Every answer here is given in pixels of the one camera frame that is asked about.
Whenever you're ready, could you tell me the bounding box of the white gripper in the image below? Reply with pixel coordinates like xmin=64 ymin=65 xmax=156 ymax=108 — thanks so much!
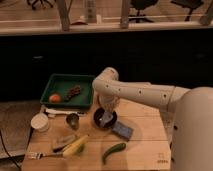
xmin=98 ymin=95 xmax=119 ymax=112

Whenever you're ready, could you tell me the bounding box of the grey blue towel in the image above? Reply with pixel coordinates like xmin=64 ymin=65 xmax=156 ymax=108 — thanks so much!
xmin=100 ymin=111 xmax=113 ymax=127

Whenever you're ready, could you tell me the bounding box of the purple bowl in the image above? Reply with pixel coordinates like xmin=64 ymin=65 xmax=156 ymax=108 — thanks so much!
xmin=93 ymin=108 xmax=117 ymax=129

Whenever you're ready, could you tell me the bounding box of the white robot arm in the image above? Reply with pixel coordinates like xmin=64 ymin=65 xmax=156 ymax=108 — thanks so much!
xmin=92 ymin=67 xmax=213 ymax=171

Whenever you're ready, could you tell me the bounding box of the blue sponge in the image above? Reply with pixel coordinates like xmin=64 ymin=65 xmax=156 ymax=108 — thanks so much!
xmin=112 ymin=121 xmax=133 ymax=141

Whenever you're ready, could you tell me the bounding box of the metal cup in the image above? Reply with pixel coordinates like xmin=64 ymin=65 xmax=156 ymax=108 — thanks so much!
xmin=66 ymin=113 xmax=79 ymax=130

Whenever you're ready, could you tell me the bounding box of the green plastic tray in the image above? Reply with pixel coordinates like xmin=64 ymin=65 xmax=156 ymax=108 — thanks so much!
xmin=40 ymin=74 xmax=94 ymax=109

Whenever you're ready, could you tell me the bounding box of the green chili pepper toy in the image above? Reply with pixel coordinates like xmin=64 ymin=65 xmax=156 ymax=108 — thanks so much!
xmin=102 ymin=143 xmax=126 ymax=164

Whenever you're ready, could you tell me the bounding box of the orange tomato toy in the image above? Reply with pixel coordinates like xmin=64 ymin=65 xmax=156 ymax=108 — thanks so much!
xmin=48 ymin=94 xmax=61 ymax=103

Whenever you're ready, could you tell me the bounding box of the yellow corn toy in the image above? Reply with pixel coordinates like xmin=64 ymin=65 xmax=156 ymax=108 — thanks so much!
xmin=62 ymin=135 xmax=89 ymax=158

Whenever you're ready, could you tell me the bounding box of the white spatula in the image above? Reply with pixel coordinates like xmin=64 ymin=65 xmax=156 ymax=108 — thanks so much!
xmin=45 ymin=108 xmax=85 ymax=117

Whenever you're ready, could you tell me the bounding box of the grey brown cloth piece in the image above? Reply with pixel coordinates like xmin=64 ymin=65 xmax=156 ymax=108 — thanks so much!
xmin=52 ymin=134 xmax=77 ymax=151

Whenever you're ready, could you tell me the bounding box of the white round container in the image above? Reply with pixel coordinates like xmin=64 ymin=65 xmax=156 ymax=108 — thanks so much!
xmin=31 ymin=113 xmax=49 ymax=132

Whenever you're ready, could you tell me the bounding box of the silver fork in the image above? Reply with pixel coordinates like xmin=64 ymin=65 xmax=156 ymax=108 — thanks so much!
xmin=27 ymin=152 xmax=63 ymax=160

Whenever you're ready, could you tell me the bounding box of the black office chair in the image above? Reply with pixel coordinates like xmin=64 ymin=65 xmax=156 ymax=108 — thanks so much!
xmin=129 ymin=0 xmax=158 ymax=23

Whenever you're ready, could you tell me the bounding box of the black cable left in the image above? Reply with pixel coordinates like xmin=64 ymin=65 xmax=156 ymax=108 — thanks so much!
xmin=0 ymin=129 xmax=22 ymax=171

